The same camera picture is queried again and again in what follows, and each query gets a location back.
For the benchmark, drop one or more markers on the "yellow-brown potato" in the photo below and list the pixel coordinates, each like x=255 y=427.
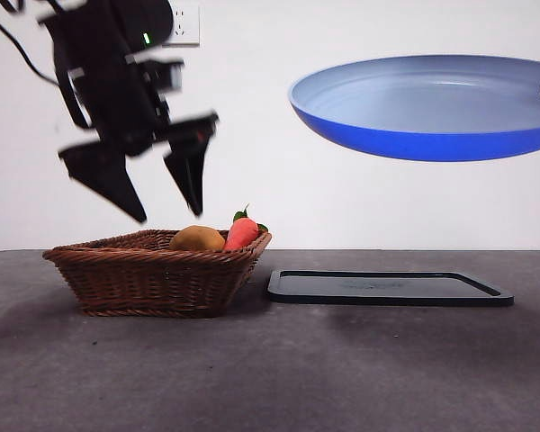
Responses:
x=197 y=240

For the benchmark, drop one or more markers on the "orange carrot with green leaves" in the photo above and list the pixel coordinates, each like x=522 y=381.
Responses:
x=240 y=235

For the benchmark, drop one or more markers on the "blue round plate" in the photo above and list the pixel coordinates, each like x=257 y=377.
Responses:
x=414 y=103

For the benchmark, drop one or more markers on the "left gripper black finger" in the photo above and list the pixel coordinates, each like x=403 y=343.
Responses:
x=191 y=171
x=108 y=175

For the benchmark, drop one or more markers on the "black flat tray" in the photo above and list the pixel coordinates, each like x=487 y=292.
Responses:
x=387 y=288

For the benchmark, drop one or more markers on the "brown wicker basket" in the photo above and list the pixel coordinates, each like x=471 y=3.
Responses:
x=153 y=279

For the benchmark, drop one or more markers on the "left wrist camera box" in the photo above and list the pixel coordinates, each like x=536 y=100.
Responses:
x=159 y=74

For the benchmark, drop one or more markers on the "white wall socket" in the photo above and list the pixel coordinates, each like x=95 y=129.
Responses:
x=189 y=28

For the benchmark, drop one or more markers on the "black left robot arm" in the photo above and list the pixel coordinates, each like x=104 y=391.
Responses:
x=148 y=18

